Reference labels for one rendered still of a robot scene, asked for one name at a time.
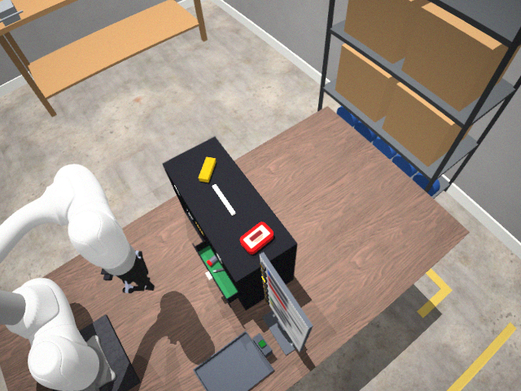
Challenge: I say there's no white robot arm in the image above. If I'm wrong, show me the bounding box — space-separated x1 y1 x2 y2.
0 165 136 391

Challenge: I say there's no yellow rectangular block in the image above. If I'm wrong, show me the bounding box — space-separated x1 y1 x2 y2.
199 157 216 182

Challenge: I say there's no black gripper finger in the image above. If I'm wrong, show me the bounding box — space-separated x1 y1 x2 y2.
135 251 155 288
122 273 154 293

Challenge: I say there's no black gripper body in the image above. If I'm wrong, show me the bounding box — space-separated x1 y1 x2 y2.
117 255 140 284

